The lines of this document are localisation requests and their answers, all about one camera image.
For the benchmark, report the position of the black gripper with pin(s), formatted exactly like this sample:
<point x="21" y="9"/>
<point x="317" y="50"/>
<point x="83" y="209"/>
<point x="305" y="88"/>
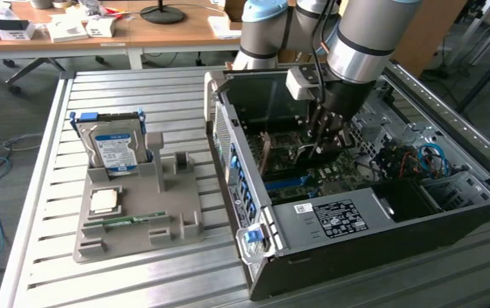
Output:
<point x="347" y="99"/>

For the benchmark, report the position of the black graphics card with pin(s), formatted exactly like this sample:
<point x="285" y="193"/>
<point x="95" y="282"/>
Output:
<point x="318" y="154"/>

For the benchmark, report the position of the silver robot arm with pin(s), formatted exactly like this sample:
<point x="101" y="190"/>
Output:
<point x="369" y="32"/>

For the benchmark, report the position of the CPU socket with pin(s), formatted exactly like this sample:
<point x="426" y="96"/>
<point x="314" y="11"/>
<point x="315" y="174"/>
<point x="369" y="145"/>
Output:
<point x="286" y="139"/>

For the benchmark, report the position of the green motherboard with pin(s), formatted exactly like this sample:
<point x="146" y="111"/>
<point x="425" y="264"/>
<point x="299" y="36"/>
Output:
<point x="343" y="179"/>

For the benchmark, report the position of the wooden cabinet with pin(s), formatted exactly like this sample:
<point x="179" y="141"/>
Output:
<point x="438" y="32"/>

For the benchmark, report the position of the blue expansion slot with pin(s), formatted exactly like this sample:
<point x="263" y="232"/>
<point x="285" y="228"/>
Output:
<point x="286" y="183"/>

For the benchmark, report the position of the white paper stack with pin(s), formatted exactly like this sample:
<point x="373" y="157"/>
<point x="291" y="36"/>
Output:
<point x="223" y="27"/>

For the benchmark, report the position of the grey power supply unit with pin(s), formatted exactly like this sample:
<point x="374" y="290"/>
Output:
<point x="297" y="231"/>

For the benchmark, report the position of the blue case latch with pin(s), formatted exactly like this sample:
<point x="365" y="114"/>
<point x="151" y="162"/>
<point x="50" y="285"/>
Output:
<point x="253" y="234"/>

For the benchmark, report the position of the open black PC case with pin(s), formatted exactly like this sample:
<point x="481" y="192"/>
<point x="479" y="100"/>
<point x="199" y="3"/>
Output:
<point x="357" y="256"/>

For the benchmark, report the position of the black monitor stand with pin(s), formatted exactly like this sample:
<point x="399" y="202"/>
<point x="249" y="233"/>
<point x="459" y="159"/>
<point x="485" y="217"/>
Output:
<point x="162" y="14"/>

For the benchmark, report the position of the grey parts rack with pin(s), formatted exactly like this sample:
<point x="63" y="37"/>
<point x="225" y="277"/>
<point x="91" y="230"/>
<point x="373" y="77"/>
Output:
<point x="142" y="192"/>

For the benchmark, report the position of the small white printed box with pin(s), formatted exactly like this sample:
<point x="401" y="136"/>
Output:
<point x="99" y="28"/>

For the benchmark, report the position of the green RAM stick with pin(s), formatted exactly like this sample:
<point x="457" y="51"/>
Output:
<point x="134" y="219"/>

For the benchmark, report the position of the silver CPU chip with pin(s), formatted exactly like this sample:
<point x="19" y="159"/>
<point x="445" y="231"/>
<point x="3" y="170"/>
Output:
<point x="103" y="200"/>

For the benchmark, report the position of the flat white box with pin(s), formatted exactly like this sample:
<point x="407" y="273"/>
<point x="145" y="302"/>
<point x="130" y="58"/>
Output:
<point x="67" y="30"/>

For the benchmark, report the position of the black chair base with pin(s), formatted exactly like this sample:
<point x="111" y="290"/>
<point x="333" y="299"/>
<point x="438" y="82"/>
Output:
<point x="27" y="72"/>

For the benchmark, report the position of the wooden desk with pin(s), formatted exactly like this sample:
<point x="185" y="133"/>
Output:
<point x="22" y="45"/>

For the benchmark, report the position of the cardboard box with white label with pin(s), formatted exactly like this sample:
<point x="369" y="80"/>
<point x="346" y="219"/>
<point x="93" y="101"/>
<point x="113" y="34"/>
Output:
<point x="11" y="32"/>

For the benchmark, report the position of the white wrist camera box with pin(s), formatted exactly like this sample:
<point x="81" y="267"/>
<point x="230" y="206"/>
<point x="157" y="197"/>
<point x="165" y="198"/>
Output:
<point x="302" y="86"/>

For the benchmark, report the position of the hard disk with blue bracket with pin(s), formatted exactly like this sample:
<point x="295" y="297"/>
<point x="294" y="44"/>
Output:
<point x="110" y="147"/>

